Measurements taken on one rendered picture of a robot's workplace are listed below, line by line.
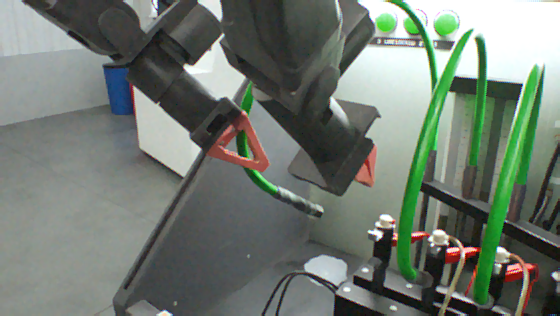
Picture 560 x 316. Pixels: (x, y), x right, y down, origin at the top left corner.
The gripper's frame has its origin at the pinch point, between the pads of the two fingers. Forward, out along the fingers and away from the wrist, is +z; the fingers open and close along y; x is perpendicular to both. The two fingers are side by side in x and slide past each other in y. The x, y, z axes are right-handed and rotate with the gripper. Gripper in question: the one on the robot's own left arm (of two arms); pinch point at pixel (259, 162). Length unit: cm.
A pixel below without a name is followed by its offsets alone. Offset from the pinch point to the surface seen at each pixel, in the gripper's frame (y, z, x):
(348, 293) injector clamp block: 2.8, 24.8, 6.5
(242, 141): -1.1, -3.7, -0.6
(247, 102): -1.9, -6.5, -4.6
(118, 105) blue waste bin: 602, -90, 59
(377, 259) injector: -0.6, 22.6, -0.3
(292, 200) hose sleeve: 2.7, 7.8, 1.0
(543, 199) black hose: -0.9, 41.6, -26.2
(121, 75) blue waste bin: 587, -114, 20
